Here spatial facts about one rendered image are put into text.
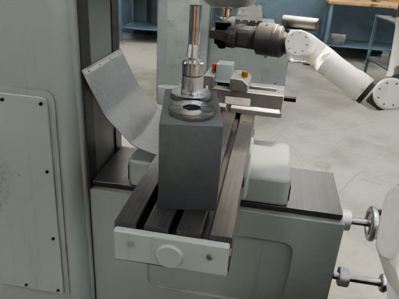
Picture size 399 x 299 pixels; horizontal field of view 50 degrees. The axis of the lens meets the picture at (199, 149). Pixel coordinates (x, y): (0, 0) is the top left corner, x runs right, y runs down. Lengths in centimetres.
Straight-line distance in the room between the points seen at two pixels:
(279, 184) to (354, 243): 139
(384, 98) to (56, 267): 112
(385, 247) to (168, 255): 42
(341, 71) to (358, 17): 675
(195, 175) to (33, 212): 74
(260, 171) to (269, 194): 7
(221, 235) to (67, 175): 66
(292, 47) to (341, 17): 672
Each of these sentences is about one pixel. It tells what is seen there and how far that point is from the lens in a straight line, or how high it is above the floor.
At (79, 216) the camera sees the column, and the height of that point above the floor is 66.
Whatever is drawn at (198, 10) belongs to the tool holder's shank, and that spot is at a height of 134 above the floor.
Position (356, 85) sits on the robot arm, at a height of 116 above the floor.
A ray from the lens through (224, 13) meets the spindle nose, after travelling 124.
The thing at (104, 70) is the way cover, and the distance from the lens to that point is 136.
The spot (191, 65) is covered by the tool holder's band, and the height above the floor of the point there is 123.
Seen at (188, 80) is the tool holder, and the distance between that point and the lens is 90.
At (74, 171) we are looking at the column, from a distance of 135.
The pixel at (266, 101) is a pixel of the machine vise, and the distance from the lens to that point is 141.
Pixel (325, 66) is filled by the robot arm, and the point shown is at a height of 119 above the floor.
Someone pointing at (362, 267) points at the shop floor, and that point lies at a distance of 245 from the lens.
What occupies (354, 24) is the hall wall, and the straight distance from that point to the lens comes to 792.
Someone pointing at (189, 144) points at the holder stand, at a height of 111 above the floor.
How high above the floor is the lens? 144
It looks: 25 degrees down
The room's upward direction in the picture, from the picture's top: 3 degrees clockwise
